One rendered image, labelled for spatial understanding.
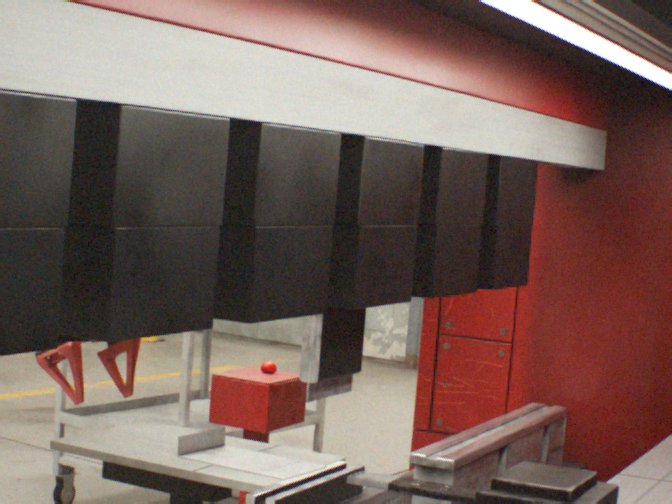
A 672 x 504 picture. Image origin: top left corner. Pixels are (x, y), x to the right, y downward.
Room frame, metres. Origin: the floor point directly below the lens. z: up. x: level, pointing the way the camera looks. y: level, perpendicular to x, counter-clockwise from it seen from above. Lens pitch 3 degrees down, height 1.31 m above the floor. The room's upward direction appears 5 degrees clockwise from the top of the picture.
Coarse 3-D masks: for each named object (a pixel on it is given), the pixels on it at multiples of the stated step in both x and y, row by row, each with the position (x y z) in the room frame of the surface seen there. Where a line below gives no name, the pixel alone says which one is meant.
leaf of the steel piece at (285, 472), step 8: (296, 464) 1.36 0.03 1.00; (304, 464) 1.37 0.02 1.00; (312, 464) 1.37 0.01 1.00; (320, 464) 1.37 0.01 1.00; (264, 472) 1.31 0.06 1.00; (272, 472) 1.32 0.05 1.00; (280, 472) 1.32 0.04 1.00; (288, 472) 1.32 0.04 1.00; (296, 472) 1.33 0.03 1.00; (304, 472) 1.33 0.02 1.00
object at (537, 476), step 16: (528, 464) 1.29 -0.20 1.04; (544, 464) 1.29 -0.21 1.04; (352, 480) 1.32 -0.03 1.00; (368, 480) 1.31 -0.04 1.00; (384, 480) 1.31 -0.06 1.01; (400, 480) 1.31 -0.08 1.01; (416, 480) 1.32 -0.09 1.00; (496, 480) 1.22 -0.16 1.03; (512, 480) 1.21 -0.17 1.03; (528, 480) 1.22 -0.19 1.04; (544, 480) 1.22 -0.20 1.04; (560, 480) 1.22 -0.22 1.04; (576, 480) 1.23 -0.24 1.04; (592, 480) 1.25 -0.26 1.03; (432, 496) 1.28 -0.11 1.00; (448, 496) 1.27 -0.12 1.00; (464, 496) 1.26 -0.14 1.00; (480, 496) 1.21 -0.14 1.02; (496, 496) 1.21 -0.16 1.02; (512, 496) 1.20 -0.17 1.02; (528, 496) 1.20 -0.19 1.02; (544, 496) 1.20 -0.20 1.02; (560, 496) 1.19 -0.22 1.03; (576, 496) 1.20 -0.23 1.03; (592, 496) 1.22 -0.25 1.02; (608, 496) 1.24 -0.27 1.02
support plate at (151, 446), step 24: (96, 432) 1.44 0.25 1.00; (120, 432) 1.45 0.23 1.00; (144, 432) 1.47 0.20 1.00; (168, 432) 1.48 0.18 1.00; (192, 432) 1.49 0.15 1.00; (96, 456) 1.35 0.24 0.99; (120, 456) 1.34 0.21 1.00; (144, 456) 1.35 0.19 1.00; (168, 456) 1.36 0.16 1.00; (288, 456) 1.41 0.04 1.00; (312, 456) 1.42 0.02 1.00; (336, 456) 1.43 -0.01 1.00; (192, 480) 1.30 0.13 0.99; (216, 480) 1.29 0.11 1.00; (240, 480) 1.28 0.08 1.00; (264, 480) 1.29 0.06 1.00
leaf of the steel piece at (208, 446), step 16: (208, 432) 1.40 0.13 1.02; (224, 432) 1.43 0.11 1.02; (192, 448) 1.38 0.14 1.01; (208, 448) 1.40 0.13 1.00; (224, 448) 1.41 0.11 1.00; (240, 448) 1.42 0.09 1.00; (224, 464) 1.34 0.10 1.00; (240, 464) 1.34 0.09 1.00; (256, 464) 1.35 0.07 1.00; (272, 464) 1.35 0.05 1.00; (288, 464) 1.36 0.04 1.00
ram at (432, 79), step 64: (0, 0) 0.79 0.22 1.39; (64, 0) 0.85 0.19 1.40; (128, 0) 0.91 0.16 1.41; (192, 0) 0.99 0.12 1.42; (256, 0) 1.07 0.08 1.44; (320, 0) 1.17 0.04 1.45; (384, 0) 1.30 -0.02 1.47; (0, 64) 0.80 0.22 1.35; (64, 64) 0.85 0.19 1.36; (128, 64) 0.92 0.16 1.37; (192, 64) 0.99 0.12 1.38; (256, 64) 1.08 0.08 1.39; (320, 64) 1.18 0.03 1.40; (384, 64) 1.31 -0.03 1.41; (448, 64) 1.46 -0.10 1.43; (512, 64) 1.65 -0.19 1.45; (320, 128) 1.19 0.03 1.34; (384, 128) 1.32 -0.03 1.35; (448, 128) 1.47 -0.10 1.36; (512, 128) 1.67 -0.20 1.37; (576, 128) 1.93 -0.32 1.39
